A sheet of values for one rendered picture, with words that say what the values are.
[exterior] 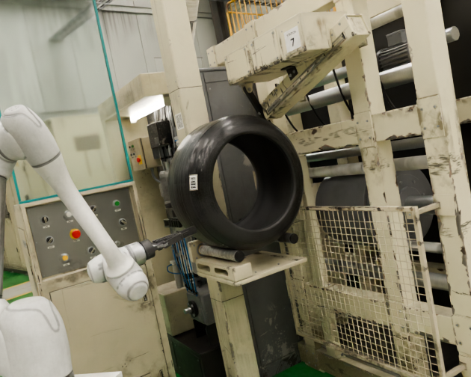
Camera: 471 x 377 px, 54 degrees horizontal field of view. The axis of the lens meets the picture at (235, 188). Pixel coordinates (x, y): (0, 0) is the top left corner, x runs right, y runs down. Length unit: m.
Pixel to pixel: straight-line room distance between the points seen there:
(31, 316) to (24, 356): 0.10
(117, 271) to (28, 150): 0.47
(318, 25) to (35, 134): 1.10
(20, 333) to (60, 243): 1.09
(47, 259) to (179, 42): 1.20
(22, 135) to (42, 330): 0.57
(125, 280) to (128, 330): 0.92
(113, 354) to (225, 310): 0.60
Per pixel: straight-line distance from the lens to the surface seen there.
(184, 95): 2.24
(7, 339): 1.39
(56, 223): 2.40
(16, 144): 1.56
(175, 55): 2.27
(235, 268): 1.89
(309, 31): 1.89
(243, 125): 1.93
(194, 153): 1.84
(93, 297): 2.42
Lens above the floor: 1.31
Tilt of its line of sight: 4 degrees down
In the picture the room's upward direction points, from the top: 11 degrees counter-clockwise
